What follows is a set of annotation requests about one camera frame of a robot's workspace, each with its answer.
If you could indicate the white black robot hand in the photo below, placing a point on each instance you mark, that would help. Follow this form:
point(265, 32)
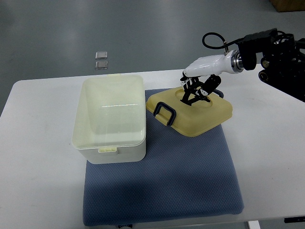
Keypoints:
point(201, 77)

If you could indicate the label under table edge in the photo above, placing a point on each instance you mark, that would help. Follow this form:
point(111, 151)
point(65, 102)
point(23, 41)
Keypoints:
point(125, 226)

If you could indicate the yellow box lid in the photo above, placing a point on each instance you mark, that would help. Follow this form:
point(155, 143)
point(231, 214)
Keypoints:
point(188, 120)

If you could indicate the black table control panel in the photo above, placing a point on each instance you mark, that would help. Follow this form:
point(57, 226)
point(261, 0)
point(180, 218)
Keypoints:
point(294, 219)

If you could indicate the white table leg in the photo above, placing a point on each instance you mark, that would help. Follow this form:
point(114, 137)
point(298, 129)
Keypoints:
point(253, 224)

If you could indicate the blue padded mat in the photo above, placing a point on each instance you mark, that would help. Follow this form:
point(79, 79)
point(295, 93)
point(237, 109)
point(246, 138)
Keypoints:
point(179, 177)

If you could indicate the white storage box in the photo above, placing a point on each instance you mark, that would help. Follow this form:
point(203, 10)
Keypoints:
point(110, 123)

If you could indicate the brown cardboard box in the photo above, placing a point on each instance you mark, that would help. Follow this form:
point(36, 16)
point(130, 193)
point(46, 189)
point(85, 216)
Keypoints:
point(288, 5)

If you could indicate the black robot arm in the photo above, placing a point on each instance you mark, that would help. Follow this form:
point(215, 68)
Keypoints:
point(283, 59)

